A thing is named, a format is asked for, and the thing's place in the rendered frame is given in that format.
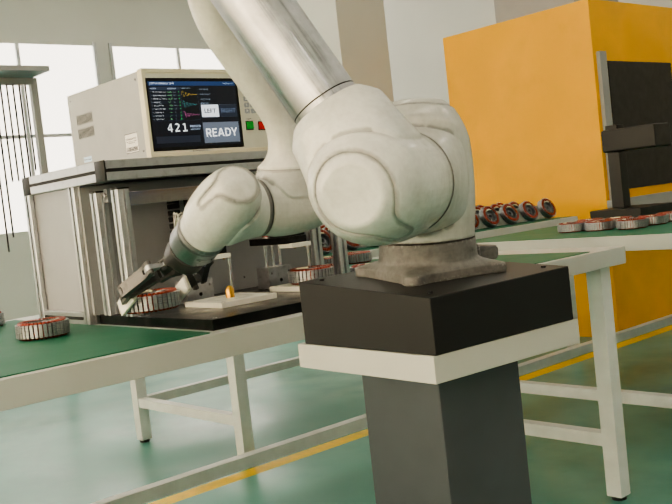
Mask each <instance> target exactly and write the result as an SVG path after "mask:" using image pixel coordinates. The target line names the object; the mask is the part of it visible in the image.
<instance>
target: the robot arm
mask: <svg viewBox="0 0 672 504"><path fill-rule="evenodd" d="M187 1H188V4H189V7H190V10H191V13H192V16H193V18H194V21H195V23H196V25H197V27H198V29H199V31H200V33H201V35H202V37H203V38H204V40H205V42H206V43H207V45H208V46H209V48H210V49H211V51H212V52H213V53H214V55H215V56H216V58H217V59H218V61H219V62H220V63H221V65H222V66H223V67H224V69H225V70H226V71H227V73H228V74H229V76H230V77H231V78H232V80H233V81H234V82H235V84H236V85H237V87H238V88H239V89H240V91H241V92H242V93H243V95H244V96H245V98H246V99H247V100H248V102H249V103H250V104H251V106H252V107H253V109H254V110H255V111H256V113H257V114H258V116H259V118H260V119H261V121H262V123H263V125H264V127H265V130H266V133H267V138H268V151H267V155H266V157H265V159H264V161H263V162H262V163H261V164H260V165H259V166H258V167H257V174H256V176H255V175H254V174H253V173H252V172H251V171H249V170H248V169H246V168H244V167H241V166H237V165H229V166H225V167H223V168H220V169H218V170H217V171H215V172H213V173H212V174H211V175H209V176H208V177H207V178H206V179H205V180H204V181H203V182H202V183H201V184H200V185H199V186H198V187H197V189H196V190H195V191H194V193H193V194H192V196H191V197H190V199H189V200H188V202H187V204H186V206H185V208H184V212H183V216H182V217H181V218H180V220H179V222H178V223H177V225H176V226H175V228H174V229H173V230H172V232H171V235H170V241H169V243H168V244H167V246H166V248H165V253H164V257H163V258H162V259H161V260H159V261H158V263H156V264H151V262H150V261H145V262H144V263H143V265H142V266H141V267H140V268H139V269H138V270H137V271H136V272H134V273H133V274H132V275H131V276H129V277H128V278H127V279H126V280H125V281H123V282H122V283H121V284H120V285H118V286H117V289H118V292H119V294H120V299H119V300H118V302H117V305H118V308H119V310H120V313H121V316H125V315H126V313H127V312H128V311H129V309H130V308H131V307H132V305H133V304H134V303H135V302H136V300H137V299H138V298H137V296H138V295H139V294H141V293H143V292H144V291H146V290H147V289H149V288H151V287H152V286H154V285H155V284H157V283H159V282H160V283H163V282H165V281H167V280H168V279H170V278H172V277H176V276H181V275H182V274H185V275H186V276H183V277H182V279H181V280H180V281H179V283H178V284H177V285H176V289H179V290H180V298H181V302H182V300H183V299H184V298H185V296H186V295H187V294H188V293H189V291H191V289H192V288H193V290H197V289H199V286H198V284H197V283H200V282H201V284H204V283H206V282H207V279H208V274H209V270H210V267H211V265H212V264H213V263H214V261H213V260H214V258H215V257H216V256H217V255H218V253H219V252H220V251H222V249H223V248H224V247H225V246H231V245H233V244H236V243H238V242H241V241H244V240H247V239H251V238H255V237H261V236H271V237H278V236H287V235H293V234H298V233H302V232H306V231H309V230H312V229H315V228H317V227H319V226H321V225H323V224H324V225H325V226H326V227H327V228H328V229H329V230H330V231H332V232H333V233H334V234H336V235H337V236H339V237H341V238H342V239H344V240H347V241H349V242H352V243H356V244H360V245H366V246H379V260H378V261H375V262H372V263H368V264H365V265H361V266H358V267H356V268H355V274H356V276H357V277H368V278H373V279H378V280H384V281H389V282H394V283H399V284H402V285H403V286H422V285H426V284H430V283H435V282H441V281H447V280H453V279H459V278H465V277H471V276H477V275H483V274H491V273H500V272H505V271H506V264H505V262H503V261H499V260H494V259H496V258H497V257H498V247H497V246H496V245H493V244H478V243H476V238H475V211H476V209H475V178H474V166H473V157H472V149H471V143H470V138H469V135H468V132H467V129H466V127H465V125H464V123H463V121H462V119H461V118H460V116H459V114H458V113H457V111H456V110H455V108H453V107H452V106H450V105H449V104H448V103H447V102H446V101H445V100H442V99H437V98H413V99H404V100H398V101H395V102H391V101H390V100H389V98H388V97H387V96H386V95H385V94H384V93H383V92H382V91H381V90H380V89H377V88H374V87H371V86H367V85H362V84H355V83H354V82H353V80H352V79H351V77H350V76H349V75H348V73H347V72H346V70H345V69H344V67H343V66H342V65H341V63H340V62H339V60H338V59H337V57H336V56H335V55H334V53H333V52H332V50H331V49H330V47H329V46H328V45H327V43H326V42H325V40H324V39H323V38H322V36H321V35H320V33H319V32H318V30H317V29H316V28H315V26H314V25H313V23H312V22H311V20H310V19H309V18H308V16H307V15H306V13H305V12H304V10H303V9H302V8H301V6H300V5H299V3H298V2H297V0H187ZM160 271H161V272H160ZM161 273H162V274H163V275H164V277H162V275H161ZM194 273H197V274H196V275H194Z"/></svg>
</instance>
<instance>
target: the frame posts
mask: <svg viewBox="0 0 672 504"><path fill-rule="evenodd" d="M128 188H129V187H117V188H111V189H110V193H111V201H112V209H113V217H114V225H115V233H116V241H117V249H118V257H119V265H120V273H121V281H122V282H123V281H125V280H126V279H127V278H128V277H129V276H131V275H132V274H133V273H134V272H136V271H137V270H138V262H137V254H136V246H135V237H134V229H133V221H132V213H131V205H130V197H129V189H128ZM103 194H104V193H103V191H94V192H89V195H90V203H91V211H92V219H93V227H94V235H95V243H96V251H97V259H98V267H99V275H100V283H101V291H102V299H103V307H104V315H105V316H107V315H108V316H112V315H115V314H121V313H120V310H119V308H118V305H117V302H118V300H119V299H120V294H119V292H118V289H117V286H118V277H117V269H116V261H115V253H114V245H113V237H112V229H111V221H110V213H109V205H108V203H105V201H104V199H103ZM330 237H331V246H332V255H333V264H334V273H335V275H338V274H343V273H349V272H350V270H349V261H348V252H347V243H346V240H344V239H342V238H341V237H339V236H337V235H336V234H334V233H333V232H332V231H330ZM306 239H307V241H311V245H309V251H310V260H311V266H312V265H313V266H314V265H324V257H323V248H322V239H321V230H320V226H319V227H317V228H315V229H312V230H309V231H306Z"/></svg>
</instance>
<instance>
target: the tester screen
mask: <svg viewBox="0 0 672 504"><path fill-rule="evenodd" d="M147 83H148V91H149V99H150V107H151V116H152V124H153V132H154V140H155V148H168V147H187V146H206V145H226V144H241V135H240V142H220V143H205V140H204V131H203V123H202V122H229V121H238V123H239V118H238V110H237V116H231V117H202V111H201V105H213V104H236V109H237V101H236V92H235V84H234V81H147ZM184 122H188V127H189V133H167V128H166V123H184ZM190 135H200V138H201V142H186V143H165V144H157V139H156V137H166V136H190Z"/></svg>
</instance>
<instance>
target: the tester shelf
mask: <svg viewBox="0 0 672 504"><path fill-rule="evenodd" d="M267 151H268V150H267ZM267 151H250V152H233V153H216V154H199V155H182V156H165V157H148V158H131V159H114V160H101V161H97V162H93V163H89V164H84V165H80V166H75V167H71V168H66V169H62V170H57V171H53V172H48V173H44V174H40V175H35V176H31V177H26V178H22V186H23V194H24V196H28V195H36V194H41V193H47V192H52V191H57V190H63V189H67V188H71V187H80V186H92V185H105V184H118V183H131V182H143V181H156V180H169V179H182V178H195V177H207V176H209V175H211V174H212V173H213V172H215V171H217V170H218V169H220V168H223V167H225V166H229V165H237V166H241V167H244V168H246V169H248V170H249V171H251V172H256V171H257V167H258V166H259V165H260V164H261V163H262V162H263V161H264V159H265V157H266V155H267Z"/></svg>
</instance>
